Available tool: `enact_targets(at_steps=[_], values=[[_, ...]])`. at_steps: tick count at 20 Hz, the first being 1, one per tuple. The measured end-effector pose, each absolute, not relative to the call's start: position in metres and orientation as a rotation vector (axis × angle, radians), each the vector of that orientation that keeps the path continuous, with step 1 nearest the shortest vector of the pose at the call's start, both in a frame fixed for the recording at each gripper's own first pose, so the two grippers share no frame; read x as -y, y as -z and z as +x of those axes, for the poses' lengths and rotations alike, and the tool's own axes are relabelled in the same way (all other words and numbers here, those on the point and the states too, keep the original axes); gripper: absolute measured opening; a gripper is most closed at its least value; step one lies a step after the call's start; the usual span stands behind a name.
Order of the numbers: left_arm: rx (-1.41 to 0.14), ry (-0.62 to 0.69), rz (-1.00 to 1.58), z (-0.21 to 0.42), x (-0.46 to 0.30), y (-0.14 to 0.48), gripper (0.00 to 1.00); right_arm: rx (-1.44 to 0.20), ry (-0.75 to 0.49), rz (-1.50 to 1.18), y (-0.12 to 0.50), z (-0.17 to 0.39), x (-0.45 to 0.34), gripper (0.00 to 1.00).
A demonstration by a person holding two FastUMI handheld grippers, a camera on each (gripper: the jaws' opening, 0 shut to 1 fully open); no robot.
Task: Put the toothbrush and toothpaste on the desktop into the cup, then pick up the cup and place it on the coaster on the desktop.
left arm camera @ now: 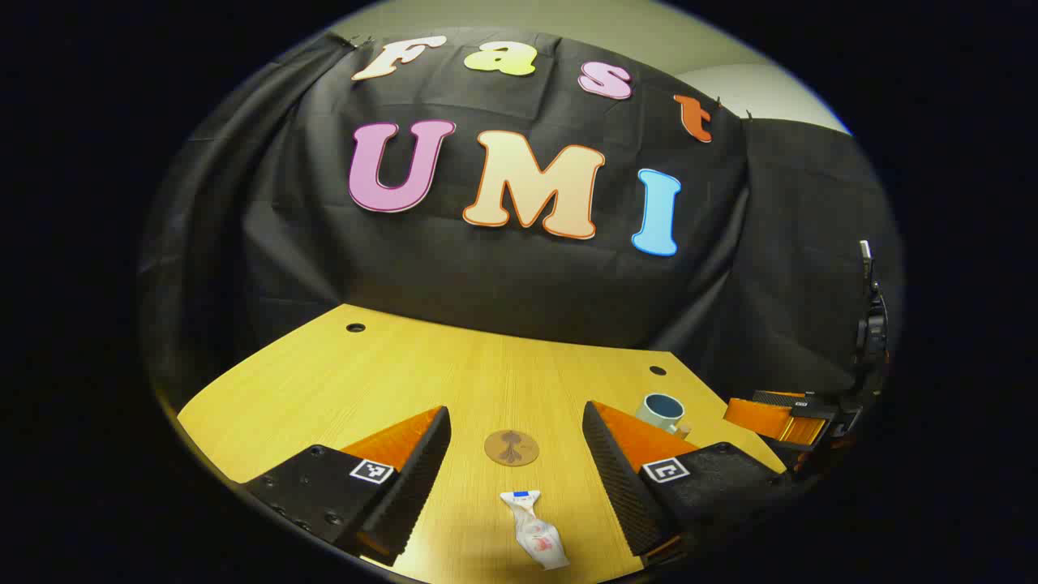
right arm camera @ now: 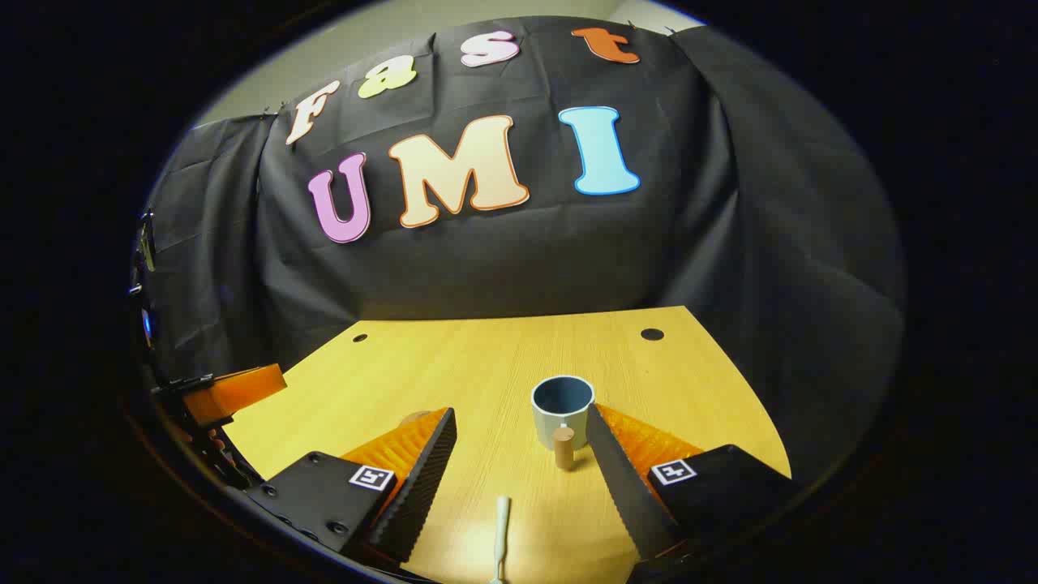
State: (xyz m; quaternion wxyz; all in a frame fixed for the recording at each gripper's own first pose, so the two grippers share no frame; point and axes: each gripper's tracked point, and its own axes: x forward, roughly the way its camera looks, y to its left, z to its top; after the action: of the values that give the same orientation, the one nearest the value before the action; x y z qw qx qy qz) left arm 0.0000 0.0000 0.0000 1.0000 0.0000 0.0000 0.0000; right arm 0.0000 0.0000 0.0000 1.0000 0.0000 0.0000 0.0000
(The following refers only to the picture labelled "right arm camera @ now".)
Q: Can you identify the black backdrop cloth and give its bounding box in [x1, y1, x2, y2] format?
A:
[134, 16, 905, 487]

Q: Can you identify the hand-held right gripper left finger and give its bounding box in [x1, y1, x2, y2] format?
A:
[243, 407, 457, 565]

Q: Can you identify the wooden desktop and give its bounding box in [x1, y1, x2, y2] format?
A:
[219, 306, 793, 584]

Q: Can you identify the blue-grey cup with wooden handle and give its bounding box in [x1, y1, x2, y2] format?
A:
[531, 375, 597, 471]

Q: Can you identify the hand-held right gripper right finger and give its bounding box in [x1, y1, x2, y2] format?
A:
[585, 403, 804, 562]

